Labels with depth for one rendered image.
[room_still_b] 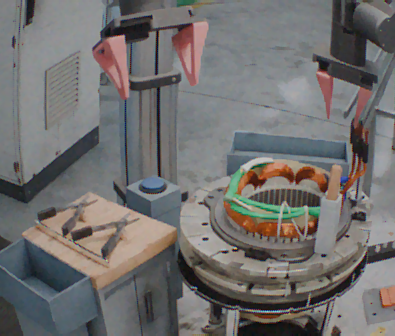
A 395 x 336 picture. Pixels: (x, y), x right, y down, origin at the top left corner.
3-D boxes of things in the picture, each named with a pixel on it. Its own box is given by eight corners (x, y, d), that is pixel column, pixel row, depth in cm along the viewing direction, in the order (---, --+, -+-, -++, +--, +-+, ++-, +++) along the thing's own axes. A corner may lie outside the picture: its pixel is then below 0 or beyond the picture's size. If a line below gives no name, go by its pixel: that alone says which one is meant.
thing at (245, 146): (333, 255, 159) (347, 141, 146) (331, 280, 149) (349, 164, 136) (229, 254, 162) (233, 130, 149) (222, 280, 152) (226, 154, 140)
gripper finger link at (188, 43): (225, 76, 83) (204, 8, 83) (165, 86, 80) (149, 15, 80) (199, 87, 89) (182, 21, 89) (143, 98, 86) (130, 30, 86)
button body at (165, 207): (183, 296, 147) (181, 187, 135) (158, 308, 142) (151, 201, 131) (160, 283, 151) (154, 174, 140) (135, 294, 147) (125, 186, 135)
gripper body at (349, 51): (377, 88, 87) (380, 41, 84) (311, 65, 90) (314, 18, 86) (378, 74, 93) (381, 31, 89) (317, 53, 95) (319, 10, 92)
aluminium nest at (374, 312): (399, 317, 131) (402, 310, 130) (367, 324, 131) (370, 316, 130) (393, 290, 141) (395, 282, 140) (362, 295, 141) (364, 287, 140)
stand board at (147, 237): (98, 291, 103) (96, 279, 102) (23, 245, 113) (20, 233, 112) (178, 241, 118) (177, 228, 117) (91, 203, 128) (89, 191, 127)
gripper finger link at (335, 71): (366, 140, 91) (373, 78, 87) (321, 125, 93) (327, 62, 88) (369, 122, 97) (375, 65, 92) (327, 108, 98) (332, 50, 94)
